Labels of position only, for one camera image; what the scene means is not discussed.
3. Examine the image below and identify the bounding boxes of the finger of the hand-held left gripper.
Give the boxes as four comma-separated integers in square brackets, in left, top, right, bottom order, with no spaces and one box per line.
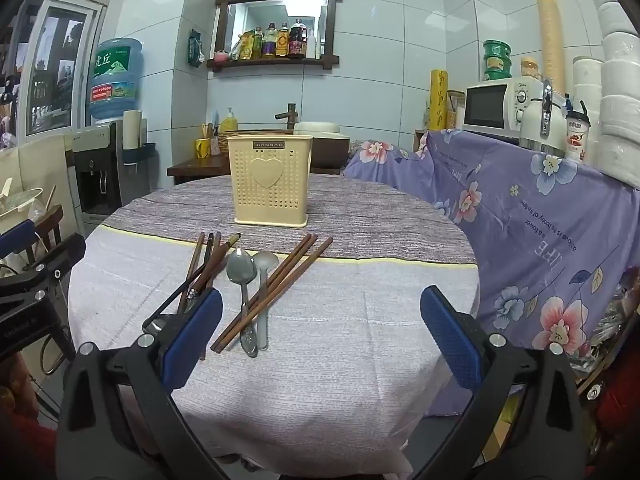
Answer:
[0,219,37,260]
[22,232,88,286]

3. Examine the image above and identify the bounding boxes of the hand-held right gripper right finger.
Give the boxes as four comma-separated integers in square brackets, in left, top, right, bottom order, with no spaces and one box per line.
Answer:
[407,285,596,480]

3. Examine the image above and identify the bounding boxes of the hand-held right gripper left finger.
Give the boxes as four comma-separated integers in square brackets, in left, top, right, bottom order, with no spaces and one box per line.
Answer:
[56,287,236,480]

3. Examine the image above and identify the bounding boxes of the dark metal spoon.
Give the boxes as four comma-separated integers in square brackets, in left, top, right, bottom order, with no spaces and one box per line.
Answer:
[226,249,259,358]

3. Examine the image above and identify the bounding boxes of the black chopstick with metal band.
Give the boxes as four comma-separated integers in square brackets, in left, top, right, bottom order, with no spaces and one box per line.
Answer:
[142,232,242,333]

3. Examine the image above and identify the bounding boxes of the cream plastic utensil holder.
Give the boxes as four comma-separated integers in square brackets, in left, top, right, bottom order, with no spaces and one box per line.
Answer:
[226,134,315,226]

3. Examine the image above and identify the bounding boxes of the person's left forearm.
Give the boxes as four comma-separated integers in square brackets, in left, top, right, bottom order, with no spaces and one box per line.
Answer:
[0,352,57,480]

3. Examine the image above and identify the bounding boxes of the wooden chair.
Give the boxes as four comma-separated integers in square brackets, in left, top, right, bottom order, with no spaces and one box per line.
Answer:
[30,205,66,263]

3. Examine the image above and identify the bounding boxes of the water dispenser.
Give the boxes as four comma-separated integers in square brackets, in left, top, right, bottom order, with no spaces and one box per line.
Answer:
[72,120,151,221]

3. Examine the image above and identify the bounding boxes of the dark blue cup holder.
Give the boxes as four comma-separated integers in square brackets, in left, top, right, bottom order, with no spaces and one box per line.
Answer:
[122,142,158,166]

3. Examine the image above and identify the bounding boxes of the purple floral cloth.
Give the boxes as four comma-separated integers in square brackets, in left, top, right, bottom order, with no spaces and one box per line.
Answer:
[345,127,640,416]

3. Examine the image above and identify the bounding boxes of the beige paper cup stack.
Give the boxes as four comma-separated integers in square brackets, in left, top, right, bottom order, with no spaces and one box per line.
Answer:
[123,110,141,151]

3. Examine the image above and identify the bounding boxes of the wooden side counter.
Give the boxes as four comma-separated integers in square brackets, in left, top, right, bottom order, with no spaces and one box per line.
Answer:
[166,152,346,186]

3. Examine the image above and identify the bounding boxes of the window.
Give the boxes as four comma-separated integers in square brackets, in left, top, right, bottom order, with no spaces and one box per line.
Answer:
[25,0,111,136]

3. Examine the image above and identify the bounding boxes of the blue water jug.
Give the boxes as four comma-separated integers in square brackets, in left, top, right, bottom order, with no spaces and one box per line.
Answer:
[89,37,145,123]

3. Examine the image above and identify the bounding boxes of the glass jar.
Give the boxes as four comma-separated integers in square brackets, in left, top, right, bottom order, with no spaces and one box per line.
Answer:
[447,90,466,131]

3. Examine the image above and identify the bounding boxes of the white microwave oven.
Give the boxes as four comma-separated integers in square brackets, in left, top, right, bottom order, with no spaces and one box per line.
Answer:
[461,77,546,141]

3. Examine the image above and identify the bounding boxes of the milk tea cup with straw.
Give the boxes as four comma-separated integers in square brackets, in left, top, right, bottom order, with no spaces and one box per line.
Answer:
[565,100,592,163]

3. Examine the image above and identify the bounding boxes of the yellow roll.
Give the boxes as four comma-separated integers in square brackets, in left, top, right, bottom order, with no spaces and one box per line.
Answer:
[430,70,448,131]

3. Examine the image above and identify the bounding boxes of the green hanging packet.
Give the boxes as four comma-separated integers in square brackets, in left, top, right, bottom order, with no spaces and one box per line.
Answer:
[187,30,206,68]

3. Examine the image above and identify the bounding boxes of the stack of green noodle bowls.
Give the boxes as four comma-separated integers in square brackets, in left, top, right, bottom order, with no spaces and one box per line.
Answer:
[482,40,512,81]

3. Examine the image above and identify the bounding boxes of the stack of white paper bowls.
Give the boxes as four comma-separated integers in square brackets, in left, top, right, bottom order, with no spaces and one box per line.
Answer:
[572,0,640,186]

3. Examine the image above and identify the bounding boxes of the dark sauce bottle red label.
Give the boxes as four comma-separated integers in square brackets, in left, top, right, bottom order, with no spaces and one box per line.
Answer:
[288,19,307,58]

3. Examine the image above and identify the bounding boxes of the stack of yellow paper cups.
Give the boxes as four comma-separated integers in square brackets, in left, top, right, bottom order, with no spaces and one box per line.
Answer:
[535,0,566,96]

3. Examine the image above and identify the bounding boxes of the white kettle with chrome handle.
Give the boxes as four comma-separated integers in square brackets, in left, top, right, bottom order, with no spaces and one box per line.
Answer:
[519,80,568,156]

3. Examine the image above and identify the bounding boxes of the wooden framed wall shelf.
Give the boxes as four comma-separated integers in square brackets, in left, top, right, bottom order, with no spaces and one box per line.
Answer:
[207,0,344,73]

